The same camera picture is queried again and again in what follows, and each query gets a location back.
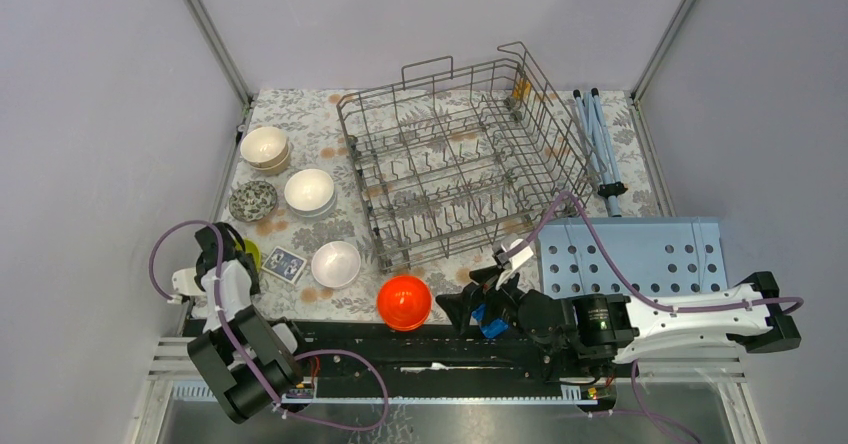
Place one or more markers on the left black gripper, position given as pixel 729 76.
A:
pixel 253 282

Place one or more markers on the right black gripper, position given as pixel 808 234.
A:
pixel 460 305

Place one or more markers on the pink patterned bowl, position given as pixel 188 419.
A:
pixel 253 201

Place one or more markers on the orange bowl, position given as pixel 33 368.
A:
pixel 404 303

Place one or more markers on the plain beige bowl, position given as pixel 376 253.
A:
pixel 275 169

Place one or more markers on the white ribbed bowl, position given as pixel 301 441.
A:
pixel 309 190
pixel 320 212

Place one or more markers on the beige bowl with leaf pattern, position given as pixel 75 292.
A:
pixel 264 147

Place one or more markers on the plain white bowl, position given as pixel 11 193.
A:
pixel 336 265

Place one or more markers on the grey wire dish rack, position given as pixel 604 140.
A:
pixel 445 160

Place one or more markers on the yellow-green bowl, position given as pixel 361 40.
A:
pixel 254 252

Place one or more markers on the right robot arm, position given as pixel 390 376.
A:
pixel 595 329

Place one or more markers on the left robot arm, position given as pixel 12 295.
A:
pixel 245 360

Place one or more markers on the blue toy car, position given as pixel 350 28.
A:
pixel 493 328

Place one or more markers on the floral patterned table mat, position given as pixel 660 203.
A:
pixel 309 118

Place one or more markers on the blue folded metal stand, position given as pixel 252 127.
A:
pixel 609 186

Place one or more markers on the light blue perforated board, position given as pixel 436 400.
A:
pixel 659 256

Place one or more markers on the yellow rubber duck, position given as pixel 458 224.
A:
pixel 521 89

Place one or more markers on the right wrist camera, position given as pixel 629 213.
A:
pixel 510 256

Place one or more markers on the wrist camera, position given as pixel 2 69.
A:
pixel 510 256
pixel 185 286

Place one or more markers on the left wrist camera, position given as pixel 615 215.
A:
pixel 185 286

